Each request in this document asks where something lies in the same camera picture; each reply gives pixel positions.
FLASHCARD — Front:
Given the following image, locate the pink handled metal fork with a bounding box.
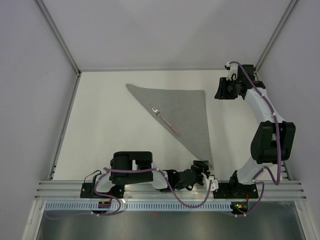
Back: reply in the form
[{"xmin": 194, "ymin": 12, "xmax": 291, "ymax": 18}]
[{"xmin": 151, "ymin": 106, "xmax": 180, "ymax": 136}]

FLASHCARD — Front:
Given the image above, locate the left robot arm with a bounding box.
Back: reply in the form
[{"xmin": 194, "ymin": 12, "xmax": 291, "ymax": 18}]
[{"xmin": 91, "ymin": 151, "xmax": 215, "ymax": 198}]

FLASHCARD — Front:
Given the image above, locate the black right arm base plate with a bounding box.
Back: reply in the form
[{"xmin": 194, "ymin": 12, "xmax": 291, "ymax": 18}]
[{"xmin": 213, "ymin": 182, "xmax": 259, "ymax": 200}]

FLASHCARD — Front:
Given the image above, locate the aluminium front rail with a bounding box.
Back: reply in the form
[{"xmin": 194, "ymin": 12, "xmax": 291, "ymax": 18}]
[{"xmin": 34, "ymin": 179, "xmax": 308, "ymax": 202}]

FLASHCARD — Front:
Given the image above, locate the white slotted cable duct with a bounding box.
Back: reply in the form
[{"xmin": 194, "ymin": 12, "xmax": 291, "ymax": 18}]
[{"xmin": 44, "ymin": 200, "xmax": 232, "ymax": 212}]

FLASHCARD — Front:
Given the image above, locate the aluminium frame post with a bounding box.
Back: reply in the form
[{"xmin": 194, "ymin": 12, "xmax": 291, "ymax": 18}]
[
  {"xmin": 34, "ymin": 0, "xmax": 82, "ymax": 76},
  {"xmin": 255, "ymin": 0, "xmax": 300, "ymax": 73}
]

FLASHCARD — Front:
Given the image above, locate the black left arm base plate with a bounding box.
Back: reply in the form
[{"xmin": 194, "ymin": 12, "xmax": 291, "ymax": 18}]
[{"xmin": 80, "ymin": 182, "xmax": 125, "ymax": 199}]

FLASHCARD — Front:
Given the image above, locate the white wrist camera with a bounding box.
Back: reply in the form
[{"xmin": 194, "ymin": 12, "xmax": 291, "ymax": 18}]
[
  {"xmin": 201, "ymin": 173, "xmax": 219, "ymax": 192},
  {"xmin": 224, "ymin": 61, "xmax": 238, "ymax": 81}
]

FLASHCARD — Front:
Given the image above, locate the grey cloth napkin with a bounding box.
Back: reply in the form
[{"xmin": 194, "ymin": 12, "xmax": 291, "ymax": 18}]
[{"xmin": 126, "ymin": 83, "xmax": 214, "ymax": 169}]

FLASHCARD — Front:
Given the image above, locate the right aluminium frame post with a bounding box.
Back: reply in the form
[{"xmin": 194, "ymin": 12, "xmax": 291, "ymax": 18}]
[{"xmin": 255, "ymin": 0, "xmax": 300, "ymax": 73}]

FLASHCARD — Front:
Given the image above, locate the left aluminium frame post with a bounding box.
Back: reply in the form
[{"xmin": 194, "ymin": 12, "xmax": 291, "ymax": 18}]
[{"xmin": 34, "ymin": 0, "xmax": 82, "ymax": 76}]

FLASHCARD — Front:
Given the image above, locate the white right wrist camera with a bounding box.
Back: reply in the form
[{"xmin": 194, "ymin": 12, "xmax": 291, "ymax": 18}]
[{"xmin": 224, "ymin": 61, "xmax": 238, "ymax": 81}]

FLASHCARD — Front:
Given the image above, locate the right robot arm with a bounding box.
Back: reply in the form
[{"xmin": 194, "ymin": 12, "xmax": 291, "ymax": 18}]
[{"xmin": 213, "ymin": 61, "xmax": 296, "ymax": 199}]

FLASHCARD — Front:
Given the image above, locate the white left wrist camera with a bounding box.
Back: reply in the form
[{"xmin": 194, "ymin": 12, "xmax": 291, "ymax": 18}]
[{"xmin": 201, "ymin": 173, "xmax": 219, "ymax": 192}]

